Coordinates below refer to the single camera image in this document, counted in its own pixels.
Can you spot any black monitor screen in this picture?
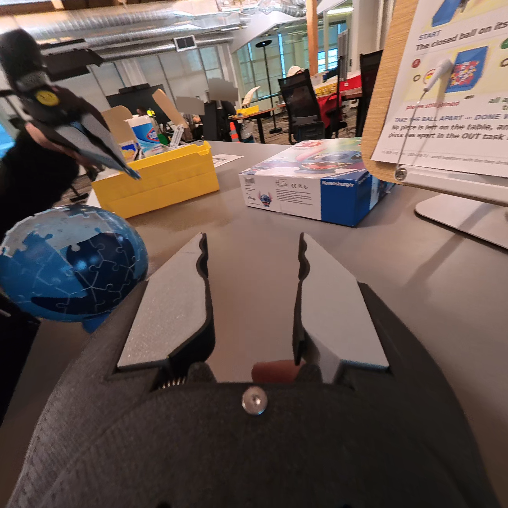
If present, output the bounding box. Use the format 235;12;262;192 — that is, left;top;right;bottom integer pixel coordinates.
105;83;167;116

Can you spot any white document stand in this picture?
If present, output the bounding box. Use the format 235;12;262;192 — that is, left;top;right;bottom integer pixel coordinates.
397;165;508;250

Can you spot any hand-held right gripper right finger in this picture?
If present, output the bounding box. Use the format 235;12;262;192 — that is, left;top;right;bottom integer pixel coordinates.
292;232;390;384

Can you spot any silver air duct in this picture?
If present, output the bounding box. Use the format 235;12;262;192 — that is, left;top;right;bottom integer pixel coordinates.
0;0;314;54

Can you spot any white blue puzzle box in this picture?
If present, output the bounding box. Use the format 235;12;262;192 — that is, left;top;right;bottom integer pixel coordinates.
238;138;397;228

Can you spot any person's black clothing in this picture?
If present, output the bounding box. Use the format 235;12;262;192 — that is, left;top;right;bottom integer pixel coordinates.
0;292;40;425

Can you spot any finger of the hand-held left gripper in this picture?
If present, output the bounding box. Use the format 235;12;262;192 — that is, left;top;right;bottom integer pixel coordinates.
59;121;139;179
83;112;135;172

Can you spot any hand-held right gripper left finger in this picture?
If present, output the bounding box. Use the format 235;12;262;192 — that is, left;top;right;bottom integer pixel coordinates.
116;232;216;370

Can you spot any red tablecloth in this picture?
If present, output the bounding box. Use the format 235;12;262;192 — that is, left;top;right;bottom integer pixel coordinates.
315;77;364;120

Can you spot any wooden table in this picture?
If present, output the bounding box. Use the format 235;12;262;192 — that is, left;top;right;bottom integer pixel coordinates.
229;106;283;144

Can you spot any wooden document board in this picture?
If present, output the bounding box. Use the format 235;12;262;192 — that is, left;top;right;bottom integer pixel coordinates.
360;0;508;184

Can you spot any wooden column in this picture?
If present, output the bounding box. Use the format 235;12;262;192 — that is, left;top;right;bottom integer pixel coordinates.
305;0;320;77

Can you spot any yellow plastic bin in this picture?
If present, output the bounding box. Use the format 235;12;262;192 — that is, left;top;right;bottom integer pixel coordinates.
90;141;220;220

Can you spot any person's left forearm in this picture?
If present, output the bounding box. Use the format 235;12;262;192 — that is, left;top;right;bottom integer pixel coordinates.
0;133;82;243

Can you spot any person's right hand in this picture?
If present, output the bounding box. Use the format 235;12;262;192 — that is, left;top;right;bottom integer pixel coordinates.
251;359;307;384

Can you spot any person's left hand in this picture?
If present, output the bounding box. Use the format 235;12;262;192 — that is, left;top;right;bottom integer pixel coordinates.
24;121;82;159

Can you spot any wipes canister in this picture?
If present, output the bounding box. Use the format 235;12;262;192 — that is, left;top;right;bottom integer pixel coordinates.
126;115;160;157

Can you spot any black office chair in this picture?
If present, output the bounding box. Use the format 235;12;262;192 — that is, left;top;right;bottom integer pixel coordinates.
354;49;384;138
277;69;347;145

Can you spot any brown cardboard box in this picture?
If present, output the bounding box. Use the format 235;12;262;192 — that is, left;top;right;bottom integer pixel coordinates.
100;88;188;159

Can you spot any black floor lamp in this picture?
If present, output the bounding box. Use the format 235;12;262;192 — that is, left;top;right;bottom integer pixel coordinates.
255;39;275;114

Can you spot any blue puzzle ball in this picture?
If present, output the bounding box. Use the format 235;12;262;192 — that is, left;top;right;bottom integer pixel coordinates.
0;203;149;323

